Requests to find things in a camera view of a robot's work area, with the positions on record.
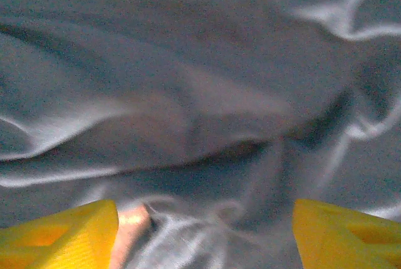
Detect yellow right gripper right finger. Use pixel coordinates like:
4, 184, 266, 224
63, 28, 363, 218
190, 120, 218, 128
293, 199, 401, 269

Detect grey t-shirt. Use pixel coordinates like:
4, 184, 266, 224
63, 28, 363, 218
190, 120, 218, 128
0, 0, 401, 269

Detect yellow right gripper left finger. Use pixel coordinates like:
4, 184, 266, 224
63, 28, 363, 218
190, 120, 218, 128
0, 199, 119, 269

